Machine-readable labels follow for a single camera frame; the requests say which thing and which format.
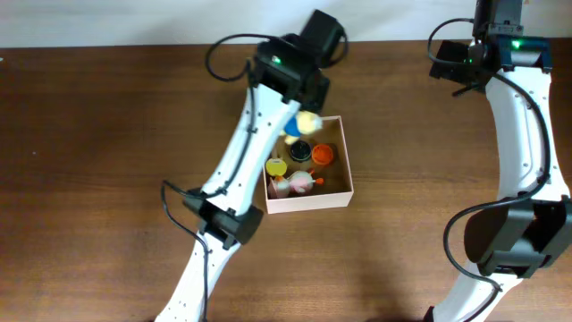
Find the orange round plastic toy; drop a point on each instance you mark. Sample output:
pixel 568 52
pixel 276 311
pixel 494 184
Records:
pixel 322 154

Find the yellow rattle drum toy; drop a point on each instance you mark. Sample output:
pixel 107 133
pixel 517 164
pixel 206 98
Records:
pixel 275 166

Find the white pink duck toy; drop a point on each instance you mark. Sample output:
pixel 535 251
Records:
pixel 300 182

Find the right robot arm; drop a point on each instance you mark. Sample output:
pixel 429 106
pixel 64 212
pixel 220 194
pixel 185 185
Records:
pixel 528 226

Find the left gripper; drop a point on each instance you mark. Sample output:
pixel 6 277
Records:
pixel 318 108

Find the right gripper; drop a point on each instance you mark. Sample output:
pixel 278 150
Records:
pixel 450 70

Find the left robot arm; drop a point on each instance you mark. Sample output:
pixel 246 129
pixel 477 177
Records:
pixel 285 97

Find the black round puck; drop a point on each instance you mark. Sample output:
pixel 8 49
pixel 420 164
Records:
pixel 300 151

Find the white cardboard box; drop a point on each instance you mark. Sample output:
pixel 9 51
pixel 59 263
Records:
pixel 337 189

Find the yellow plush duck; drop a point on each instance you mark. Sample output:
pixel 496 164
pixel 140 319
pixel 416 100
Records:
pixel 302 123

